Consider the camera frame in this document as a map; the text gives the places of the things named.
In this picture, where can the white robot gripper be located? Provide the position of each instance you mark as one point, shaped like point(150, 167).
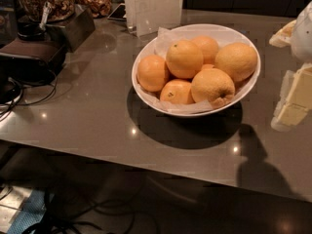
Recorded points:
point(302, 38)

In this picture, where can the white paper bowl liner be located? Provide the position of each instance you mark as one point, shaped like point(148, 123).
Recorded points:
point(164, 38)

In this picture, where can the white ceramic bowl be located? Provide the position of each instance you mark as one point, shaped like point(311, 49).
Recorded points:
point(227, 33)

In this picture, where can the bowl of dried snacks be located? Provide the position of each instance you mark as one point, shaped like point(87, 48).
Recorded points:
point(99, 8)

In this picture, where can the large orange at right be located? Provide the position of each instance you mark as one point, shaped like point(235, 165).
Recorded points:
point(238, 60)

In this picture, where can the large orange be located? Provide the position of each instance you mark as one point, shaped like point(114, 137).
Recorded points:
point(214, 86)
point(238, 60)

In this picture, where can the large orange front right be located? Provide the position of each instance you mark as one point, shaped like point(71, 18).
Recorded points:
point(214, 86)

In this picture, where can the smartphone on table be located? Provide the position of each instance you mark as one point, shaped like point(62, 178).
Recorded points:
point(119, 13)

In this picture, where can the dark metal box stand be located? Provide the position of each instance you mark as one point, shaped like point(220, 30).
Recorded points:
point(69, 33)

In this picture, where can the glass jar of nuts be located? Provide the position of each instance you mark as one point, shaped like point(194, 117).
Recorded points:
point(59, 9)

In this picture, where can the metal scoop in jar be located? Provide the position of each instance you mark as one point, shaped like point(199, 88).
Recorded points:
point(46, 11)

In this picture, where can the black device at left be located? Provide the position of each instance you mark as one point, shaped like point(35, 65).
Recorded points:
point(31, 63)

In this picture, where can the blue patterned floor mat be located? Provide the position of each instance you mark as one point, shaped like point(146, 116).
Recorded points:
point(30, 216)

